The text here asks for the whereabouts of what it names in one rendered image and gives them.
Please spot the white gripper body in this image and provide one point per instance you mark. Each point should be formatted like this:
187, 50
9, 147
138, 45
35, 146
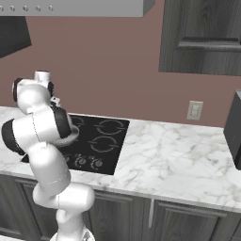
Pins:
56, 101

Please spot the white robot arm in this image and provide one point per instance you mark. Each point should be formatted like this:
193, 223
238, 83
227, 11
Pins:
47, 160

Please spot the grey pan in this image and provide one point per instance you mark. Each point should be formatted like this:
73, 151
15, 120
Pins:
74, 135

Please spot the black hob knob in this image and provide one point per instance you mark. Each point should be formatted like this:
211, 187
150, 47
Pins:
66, 158
81, 161
98, 163

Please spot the black glass hob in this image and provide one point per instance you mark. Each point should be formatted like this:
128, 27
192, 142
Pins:
108, 147

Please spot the grey range hood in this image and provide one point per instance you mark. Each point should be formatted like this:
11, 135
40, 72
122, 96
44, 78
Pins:
94, 8

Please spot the dark wood base cupboard door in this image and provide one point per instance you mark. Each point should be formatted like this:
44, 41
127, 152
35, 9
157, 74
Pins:
122, 219
15, 207
188, 224

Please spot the black countertop appliance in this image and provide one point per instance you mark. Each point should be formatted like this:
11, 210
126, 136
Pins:
233, 131

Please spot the beige wall socket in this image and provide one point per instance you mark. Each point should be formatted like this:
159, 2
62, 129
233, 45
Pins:
195, 110

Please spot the dark wood wall cupboard door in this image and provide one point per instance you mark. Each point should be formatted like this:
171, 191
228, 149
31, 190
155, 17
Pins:
200, 37

